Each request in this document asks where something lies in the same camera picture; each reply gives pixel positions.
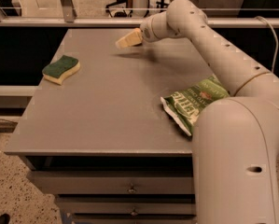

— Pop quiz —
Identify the black shoe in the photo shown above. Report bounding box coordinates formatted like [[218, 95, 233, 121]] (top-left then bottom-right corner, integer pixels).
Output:
[[0, 214, 10, 224]]

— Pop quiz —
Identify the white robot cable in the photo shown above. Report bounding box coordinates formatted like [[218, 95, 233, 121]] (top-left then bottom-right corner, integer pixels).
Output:
[[254, 15, 279, 74]]

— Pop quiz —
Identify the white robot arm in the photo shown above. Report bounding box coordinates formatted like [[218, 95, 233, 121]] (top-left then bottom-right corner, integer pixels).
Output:
[[116, 0, 279, 224]]

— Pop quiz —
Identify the drawer metal knob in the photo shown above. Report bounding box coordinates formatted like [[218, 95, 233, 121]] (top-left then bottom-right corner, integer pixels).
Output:
[[128, 184, 137, 194], [130, 207, 138, 217]]

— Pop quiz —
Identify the metal guard rail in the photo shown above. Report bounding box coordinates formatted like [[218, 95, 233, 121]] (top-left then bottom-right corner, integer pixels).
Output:
[[0, 2, 279, 29]]

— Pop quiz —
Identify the top drawer metal knob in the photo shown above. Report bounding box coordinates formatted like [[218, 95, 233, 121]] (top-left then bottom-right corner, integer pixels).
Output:
[[128, 184, 137, 194]]

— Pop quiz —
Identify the green jalapeno chip bag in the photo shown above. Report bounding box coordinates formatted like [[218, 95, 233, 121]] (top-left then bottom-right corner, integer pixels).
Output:
[[160, 75, 229, 136]]

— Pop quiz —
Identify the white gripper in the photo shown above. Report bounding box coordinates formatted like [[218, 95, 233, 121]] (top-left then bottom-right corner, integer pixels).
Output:
[[116, 12, 172, 49]]

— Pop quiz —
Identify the green and yellow sponge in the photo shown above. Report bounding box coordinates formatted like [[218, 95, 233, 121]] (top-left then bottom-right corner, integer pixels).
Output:
[[42, 55, 80, 85]]

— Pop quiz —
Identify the black office chair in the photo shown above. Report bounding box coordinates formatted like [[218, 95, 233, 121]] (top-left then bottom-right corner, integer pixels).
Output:
[[105, 0, 133, 18]]

